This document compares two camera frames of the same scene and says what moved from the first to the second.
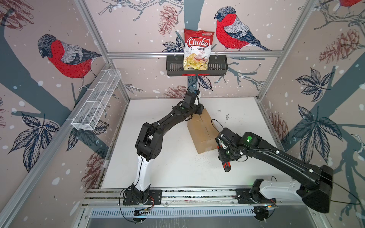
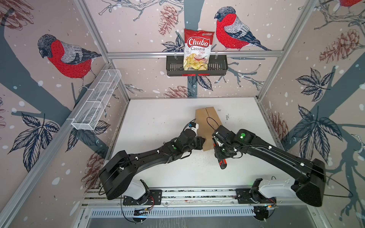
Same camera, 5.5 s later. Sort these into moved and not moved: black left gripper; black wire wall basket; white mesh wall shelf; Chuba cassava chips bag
Moved: black left gripper
Not moved: white mesh wall shelf; black wire wall basket; Chuba cassava chips bag
